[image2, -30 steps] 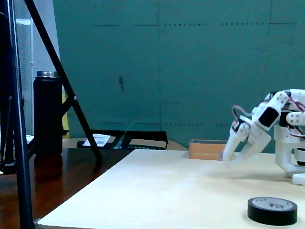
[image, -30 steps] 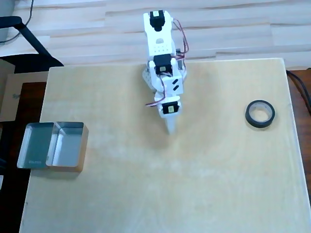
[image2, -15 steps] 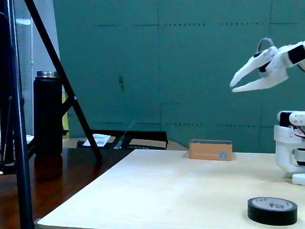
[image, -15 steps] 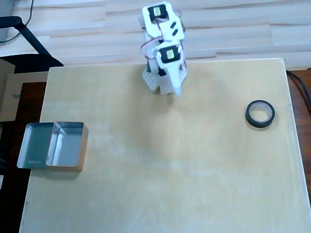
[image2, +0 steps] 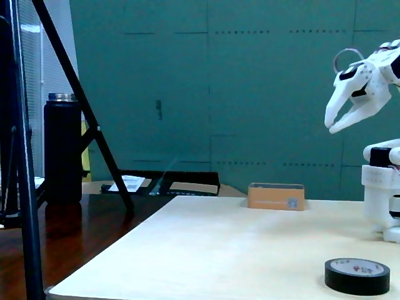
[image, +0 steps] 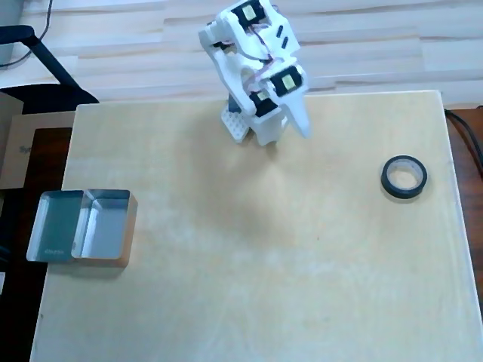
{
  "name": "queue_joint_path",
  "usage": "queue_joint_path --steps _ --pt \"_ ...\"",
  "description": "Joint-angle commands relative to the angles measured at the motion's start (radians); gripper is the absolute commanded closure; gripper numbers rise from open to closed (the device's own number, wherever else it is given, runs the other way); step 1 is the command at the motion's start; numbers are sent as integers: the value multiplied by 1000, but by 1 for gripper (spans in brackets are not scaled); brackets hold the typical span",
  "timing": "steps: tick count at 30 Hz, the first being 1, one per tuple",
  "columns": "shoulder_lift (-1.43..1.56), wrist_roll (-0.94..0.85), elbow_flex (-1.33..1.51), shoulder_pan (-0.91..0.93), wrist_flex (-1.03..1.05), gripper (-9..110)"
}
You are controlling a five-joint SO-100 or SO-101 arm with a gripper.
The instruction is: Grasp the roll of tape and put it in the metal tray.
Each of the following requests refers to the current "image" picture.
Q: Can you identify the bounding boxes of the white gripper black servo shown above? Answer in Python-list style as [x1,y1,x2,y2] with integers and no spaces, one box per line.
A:
[263,60,312,140]

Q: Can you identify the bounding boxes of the black tape roll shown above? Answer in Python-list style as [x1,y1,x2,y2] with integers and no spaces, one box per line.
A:
[380,153,429,201]

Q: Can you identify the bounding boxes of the rectangular metal tray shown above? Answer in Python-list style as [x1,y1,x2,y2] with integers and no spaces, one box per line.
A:
[25,188,139,269]

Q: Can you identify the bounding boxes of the grey monitor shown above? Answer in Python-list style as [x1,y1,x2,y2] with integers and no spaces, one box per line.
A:
[0,0,24,66]

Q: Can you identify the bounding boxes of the red servo cable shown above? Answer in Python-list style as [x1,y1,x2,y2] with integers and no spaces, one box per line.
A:
[247,24,275,61]
[243,62,273,94]

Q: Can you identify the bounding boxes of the white perforated base plate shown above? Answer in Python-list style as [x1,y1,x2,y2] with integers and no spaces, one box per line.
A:
[220,107,252,143]

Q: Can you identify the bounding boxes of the thick black cable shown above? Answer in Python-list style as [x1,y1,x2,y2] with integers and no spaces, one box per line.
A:
[444,108,483,170]

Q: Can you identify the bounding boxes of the thin black cable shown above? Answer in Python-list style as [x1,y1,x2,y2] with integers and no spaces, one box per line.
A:
[0,0,54,71]

